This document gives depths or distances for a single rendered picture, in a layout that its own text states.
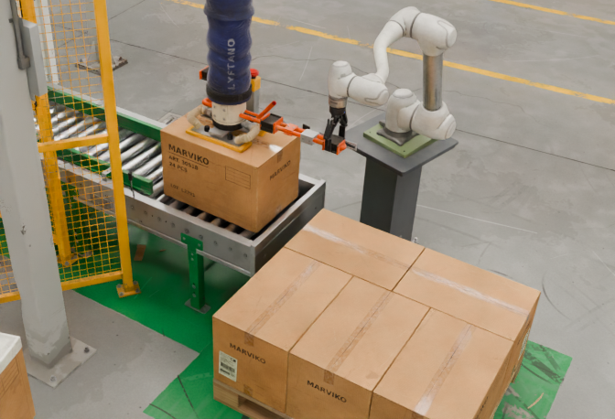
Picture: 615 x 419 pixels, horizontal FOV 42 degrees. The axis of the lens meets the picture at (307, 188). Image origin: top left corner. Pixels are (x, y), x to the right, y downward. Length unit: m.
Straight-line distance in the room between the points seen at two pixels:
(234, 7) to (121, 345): 1.81
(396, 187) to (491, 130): 1.95
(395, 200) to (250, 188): 1.02
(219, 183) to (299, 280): 0.66
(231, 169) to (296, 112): 2.40
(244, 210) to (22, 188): 1.10
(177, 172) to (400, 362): 1.55
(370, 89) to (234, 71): 0.70
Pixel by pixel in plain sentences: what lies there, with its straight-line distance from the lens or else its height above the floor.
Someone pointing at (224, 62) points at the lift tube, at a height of 1.38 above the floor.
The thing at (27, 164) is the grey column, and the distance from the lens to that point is 3.58.
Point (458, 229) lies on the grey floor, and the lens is 5.22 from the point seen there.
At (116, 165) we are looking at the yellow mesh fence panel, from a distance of 4.12.
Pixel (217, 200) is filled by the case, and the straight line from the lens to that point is 4.14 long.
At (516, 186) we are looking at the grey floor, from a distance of 5.75.
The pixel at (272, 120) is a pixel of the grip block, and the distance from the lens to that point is 3.96.
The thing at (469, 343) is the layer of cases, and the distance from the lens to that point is 3.65.
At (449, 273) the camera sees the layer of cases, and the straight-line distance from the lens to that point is 3.98.
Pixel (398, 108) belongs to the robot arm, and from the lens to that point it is 4.38.
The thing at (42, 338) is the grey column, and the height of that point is 0.23.
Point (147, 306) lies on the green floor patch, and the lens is 4.53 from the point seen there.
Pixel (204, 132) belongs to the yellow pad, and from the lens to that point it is 4.10.
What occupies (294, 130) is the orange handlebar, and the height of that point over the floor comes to 1.07.
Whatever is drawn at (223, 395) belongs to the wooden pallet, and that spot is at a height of 0.06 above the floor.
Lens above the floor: 3.05
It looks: 34 degrees down
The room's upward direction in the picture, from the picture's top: 3 degrees clockwise
